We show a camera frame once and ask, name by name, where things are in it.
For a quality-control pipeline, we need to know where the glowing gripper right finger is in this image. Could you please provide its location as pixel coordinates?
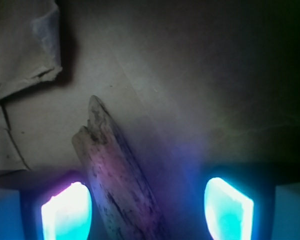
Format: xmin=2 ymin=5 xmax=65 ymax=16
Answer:
xmin=203 ymin=177 xmax=300 ymax=240

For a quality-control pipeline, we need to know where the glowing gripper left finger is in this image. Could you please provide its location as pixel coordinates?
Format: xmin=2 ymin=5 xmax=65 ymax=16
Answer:
xmin=0 ymin=170 xmax=93 ymax=240

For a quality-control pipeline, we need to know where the brown wood chip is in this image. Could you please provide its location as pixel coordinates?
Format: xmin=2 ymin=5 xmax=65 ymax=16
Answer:
xmin=71 ymin=95 xmax=171 ymax=240

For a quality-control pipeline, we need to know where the brown paper bag bin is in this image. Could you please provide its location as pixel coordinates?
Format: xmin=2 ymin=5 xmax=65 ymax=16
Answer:
xmin=2 ymin=0 xmax=300 ymax=240

